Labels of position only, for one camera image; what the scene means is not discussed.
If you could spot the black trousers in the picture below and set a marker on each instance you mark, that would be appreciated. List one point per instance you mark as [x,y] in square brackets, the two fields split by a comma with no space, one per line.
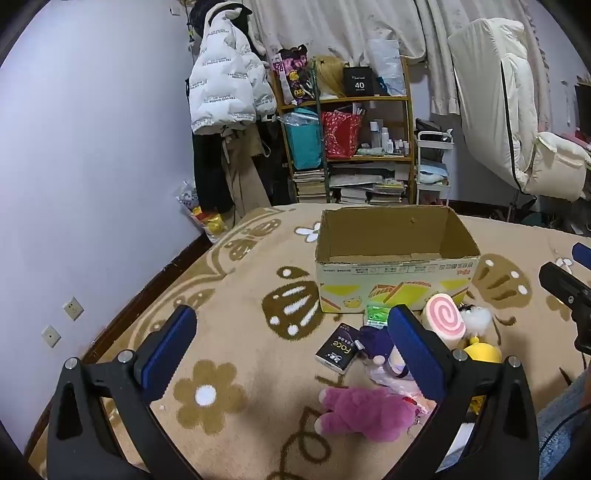
[210,170]

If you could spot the plastic bag of yellow toys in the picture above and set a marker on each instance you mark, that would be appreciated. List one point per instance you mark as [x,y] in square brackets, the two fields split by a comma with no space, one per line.
[203,212]

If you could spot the pink swirl plush toy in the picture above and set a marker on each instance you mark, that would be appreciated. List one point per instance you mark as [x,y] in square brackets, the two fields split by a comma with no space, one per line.
[441,318]

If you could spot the clear plastic bag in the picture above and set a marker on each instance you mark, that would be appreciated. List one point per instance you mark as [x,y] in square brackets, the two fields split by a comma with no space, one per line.
[385,64]

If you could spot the cream padded chair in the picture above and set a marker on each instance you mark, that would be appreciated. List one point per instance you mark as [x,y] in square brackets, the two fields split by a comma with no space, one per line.
[503,106]

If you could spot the beige trousers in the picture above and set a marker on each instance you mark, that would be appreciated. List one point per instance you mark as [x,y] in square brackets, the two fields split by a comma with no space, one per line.
[247,170]

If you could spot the white fluffy plush toy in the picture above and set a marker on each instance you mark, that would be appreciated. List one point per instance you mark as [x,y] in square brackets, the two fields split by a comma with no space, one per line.
[478,318]

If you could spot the teal bag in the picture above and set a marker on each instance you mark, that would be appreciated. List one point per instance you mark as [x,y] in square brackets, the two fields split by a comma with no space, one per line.
[302,138]

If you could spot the group of cosmetic bottles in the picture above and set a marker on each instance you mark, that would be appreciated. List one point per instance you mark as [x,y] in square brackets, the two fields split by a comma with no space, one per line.
[388,138]

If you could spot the pink plastic packet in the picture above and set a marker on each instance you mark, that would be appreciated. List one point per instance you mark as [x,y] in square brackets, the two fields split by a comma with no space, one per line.
[385,376]

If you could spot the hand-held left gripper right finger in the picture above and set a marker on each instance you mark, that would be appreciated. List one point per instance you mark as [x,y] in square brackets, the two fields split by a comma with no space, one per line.
[413,350]

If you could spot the black and pink printed bag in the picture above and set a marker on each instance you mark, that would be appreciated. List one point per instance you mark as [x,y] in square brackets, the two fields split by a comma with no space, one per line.
[295,74]

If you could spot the black tissue pack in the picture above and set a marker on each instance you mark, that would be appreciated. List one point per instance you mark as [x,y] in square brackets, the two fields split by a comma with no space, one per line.
[337,353]

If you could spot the wooden shelf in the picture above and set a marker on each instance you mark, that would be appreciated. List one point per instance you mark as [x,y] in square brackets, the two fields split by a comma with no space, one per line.
[369,97]

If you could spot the wall socket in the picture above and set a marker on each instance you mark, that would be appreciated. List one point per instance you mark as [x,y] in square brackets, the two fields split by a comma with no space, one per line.
[50,336]
[73,308]

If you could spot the blonde wig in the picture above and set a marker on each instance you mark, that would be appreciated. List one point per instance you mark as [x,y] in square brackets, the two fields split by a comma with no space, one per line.
[328,76]

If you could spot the black hanging garment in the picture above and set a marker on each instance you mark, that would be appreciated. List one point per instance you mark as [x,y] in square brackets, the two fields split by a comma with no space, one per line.
[274,161]

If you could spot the white utility cart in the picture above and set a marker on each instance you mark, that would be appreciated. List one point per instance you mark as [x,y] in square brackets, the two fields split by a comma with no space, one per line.
[431,161]

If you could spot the black box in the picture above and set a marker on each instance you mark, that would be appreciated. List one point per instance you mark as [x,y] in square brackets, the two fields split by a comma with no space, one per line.
[360,82]

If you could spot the narrow stack of books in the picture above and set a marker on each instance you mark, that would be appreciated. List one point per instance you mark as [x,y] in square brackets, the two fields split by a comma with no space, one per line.
[309,184]

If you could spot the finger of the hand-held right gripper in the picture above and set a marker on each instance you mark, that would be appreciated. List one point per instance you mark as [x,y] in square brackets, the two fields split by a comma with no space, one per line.
[581,255]
[561,284]

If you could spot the red patterned bag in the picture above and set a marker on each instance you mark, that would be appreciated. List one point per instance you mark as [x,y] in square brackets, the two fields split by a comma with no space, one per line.
[341,134]

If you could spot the cardboard box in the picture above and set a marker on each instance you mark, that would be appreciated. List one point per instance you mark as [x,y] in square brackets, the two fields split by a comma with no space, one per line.
[392,277]

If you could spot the person's blue fleece clothing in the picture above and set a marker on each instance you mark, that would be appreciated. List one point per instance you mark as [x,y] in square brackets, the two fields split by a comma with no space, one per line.
[568,438]

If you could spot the green tissue pack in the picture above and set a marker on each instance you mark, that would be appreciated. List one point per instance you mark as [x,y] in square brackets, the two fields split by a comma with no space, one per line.
[378,314]

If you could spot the white puffer jacket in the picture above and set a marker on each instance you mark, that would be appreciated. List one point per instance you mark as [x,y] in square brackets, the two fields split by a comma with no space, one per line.
[226,78]

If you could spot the pink plush bear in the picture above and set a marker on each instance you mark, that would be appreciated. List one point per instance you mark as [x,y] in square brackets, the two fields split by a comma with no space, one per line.
[364,410]

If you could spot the yellow plush toy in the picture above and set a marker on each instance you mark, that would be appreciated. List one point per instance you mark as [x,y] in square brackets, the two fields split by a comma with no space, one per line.
[482,353]

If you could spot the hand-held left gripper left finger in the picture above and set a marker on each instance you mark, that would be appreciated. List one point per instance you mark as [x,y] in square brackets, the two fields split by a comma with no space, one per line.
[168,350]

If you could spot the wide stack of books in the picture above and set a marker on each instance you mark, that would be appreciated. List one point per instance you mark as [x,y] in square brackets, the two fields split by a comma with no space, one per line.
[369,184]

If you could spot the purple plush doll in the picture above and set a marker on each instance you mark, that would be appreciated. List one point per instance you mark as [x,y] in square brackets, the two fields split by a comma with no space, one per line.
[376,339]

